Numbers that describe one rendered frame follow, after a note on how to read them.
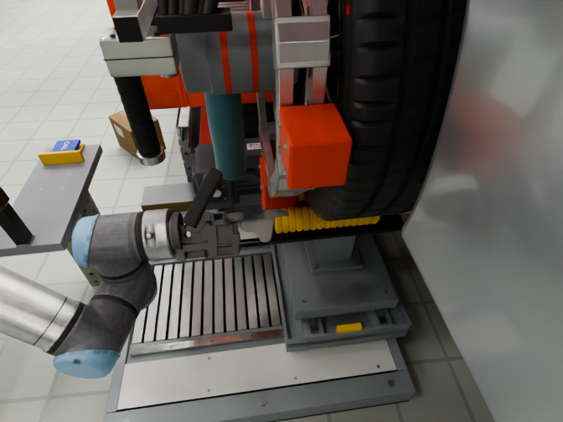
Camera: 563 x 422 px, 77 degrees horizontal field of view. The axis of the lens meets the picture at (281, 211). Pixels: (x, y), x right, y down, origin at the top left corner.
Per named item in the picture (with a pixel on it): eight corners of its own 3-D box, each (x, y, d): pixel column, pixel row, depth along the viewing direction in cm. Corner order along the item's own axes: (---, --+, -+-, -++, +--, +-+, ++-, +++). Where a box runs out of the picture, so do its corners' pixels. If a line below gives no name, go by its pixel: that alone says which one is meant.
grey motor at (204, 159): (313, 230, 139) (320, 156, 114) (204, 241, 135) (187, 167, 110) (305, 199, 152) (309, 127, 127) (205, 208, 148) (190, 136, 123)
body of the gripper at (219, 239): (243, 250, 70) (181, 257, 69) (239, 208, 70) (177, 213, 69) (242, 254, 63) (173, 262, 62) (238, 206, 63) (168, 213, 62)
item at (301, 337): (404, 337, 107) (412, 321, 101) (286, 353, 104) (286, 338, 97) (357, 219, 143) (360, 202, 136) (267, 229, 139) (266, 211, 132)
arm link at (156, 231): (153, 210, 69) (138, 210, 60) (178, 208, 70) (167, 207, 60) (157, 256, 69) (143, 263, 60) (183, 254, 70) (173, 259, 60)
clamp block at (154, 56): (178, 74, 49) (169, 33, 45) (110, 79, 48) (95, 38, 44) (180, 60, 52) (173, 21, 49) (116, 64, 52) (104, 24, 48)
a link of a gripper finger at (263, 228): (291, 239, 67) (241, 244, 67) (287, 208, 67) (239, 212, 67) (292, 239, 64) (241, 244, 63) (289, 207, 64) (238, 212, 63)
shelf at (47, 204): (65, 250, 88) (60, 243, 86) (-8, 258, 87) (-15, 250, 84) (103, 151, 118) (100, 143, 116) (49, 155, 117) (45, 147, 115)
